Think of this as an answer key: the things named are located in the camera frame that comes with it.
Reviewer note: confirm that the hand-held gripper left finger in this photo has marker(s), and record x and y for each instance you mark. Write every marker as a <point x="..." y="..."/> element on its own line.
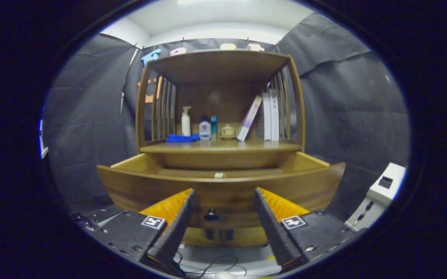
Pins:
<point x="175" y="228"/>

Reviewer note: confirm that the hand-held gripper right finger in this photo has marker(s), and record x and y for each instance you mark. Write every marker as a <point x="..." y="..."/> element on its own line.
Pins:
<point x="273" y="228"/>

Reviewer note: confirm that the pale green grey-rimmed sponge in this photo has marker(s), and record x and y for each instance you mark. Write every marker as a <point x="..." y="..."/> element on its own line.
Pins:
<point x="220" y="175"/>

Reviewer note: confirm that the wooden cabinet door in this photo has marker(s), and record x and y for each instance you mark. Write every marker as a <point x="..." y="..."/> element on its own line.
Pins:
<point x="198" y="236"/>
<point x="246" y="236"/>

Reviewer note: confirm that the wooden countertop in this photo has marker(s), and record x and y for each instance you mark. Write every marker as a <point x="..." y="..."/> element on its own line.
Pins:
<point x="223" y="146"/>

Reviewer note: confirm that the wooden cabinet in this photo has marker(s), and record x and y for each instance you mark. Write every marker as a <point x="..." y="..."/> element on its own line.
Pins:
<point x="219" y="69"/>

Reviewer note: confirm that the blue folded cloth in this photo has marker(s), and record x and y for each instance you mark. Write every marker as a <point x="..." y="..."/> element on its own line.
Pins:
<point x="180" y="138"/>

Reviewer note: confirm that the white bottle blue cap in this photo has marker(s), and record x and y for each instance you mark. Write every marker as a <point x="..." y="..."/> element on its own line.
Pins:
<point x="204" y="131"/>

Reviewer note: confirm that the white pump bottle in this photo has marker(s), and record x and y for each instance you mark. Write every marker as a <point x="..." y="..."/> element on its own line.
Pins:
<point x="185" y="124"/>

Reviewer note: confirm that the cream lidded tea cup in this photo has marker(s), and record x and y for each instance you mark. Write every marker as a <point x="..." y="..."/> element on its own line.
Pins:
<point x="228" y="132"/>

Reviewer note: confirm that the teal slim bottle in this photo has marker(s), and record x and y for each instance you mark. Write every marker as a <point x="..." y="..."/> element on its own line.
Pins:
<point x="214" y="128"/>

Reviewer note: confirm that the purple white book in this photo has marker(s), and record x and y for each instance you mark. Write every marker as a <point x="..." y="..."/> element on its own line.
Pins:
<point x="248" y="120"/>

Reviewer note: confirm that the patterned cover book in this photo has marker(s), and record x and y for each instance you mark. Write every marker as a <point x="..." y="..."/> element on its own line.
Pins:
<point x="266" y="116"/>

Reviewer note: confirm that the white box device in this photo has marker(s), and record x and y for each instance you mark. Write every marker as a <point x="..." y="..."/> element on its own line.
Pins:
<point x="380" y="190"/>

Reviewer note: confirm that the white book black lettering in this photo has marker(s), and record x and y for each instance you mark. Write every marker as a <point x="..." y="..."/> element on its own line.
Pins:
<point x="274" y="114"/>

